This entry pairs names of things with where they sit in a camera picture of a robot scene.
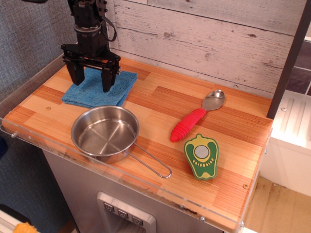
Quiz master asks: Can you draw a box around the clear acrylic front guard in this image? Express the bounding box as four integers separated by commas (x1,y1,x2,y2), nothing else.
0,119,244,233

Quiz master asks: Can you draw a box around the green toy bell pepper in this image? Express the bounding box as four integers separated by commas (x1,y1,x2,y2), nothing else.
184,133,219,180

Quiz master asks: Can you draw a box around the steel pan with wire handle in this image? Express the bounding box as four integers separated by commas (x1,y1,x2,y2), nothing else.
71,105,172,179

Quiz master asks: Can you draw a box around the grey metal left rail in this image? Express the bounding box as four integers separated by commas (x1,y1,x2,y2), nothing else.
0,55,64,118

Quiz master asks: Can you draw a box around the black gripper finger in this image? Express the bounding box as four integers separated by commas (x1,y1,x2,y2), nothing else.
101,68,116,93
65,60,85,86

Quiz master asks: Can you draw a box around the yellow object bottom left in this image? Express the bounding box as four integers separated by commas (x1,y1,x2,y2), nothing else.
13,223,37,233

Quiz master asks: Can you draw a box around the spoon with red handle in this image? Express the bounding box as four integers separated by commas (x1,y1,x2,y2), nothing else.
170,90,225,142

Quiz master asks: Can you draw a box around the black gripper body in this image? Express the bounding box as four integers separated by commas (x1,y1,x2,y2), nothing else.
61,25,121,74

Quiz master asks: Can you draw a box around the dark right frame post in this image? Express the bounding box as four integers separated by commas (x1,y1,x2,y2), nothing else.
266,0,311,119

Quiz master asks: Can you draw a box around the blue cloth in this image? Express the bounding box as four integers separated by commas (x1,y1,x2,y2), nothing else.
61,68,138,108

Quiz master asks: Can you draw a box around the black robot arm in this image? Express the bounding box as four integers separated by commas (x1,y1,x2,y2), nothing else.
61,0,121,92

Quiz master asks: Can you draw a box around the grey cabinet with dispenser panel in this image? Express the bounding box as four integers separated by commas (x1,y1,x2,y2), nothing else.
44,151,221,233

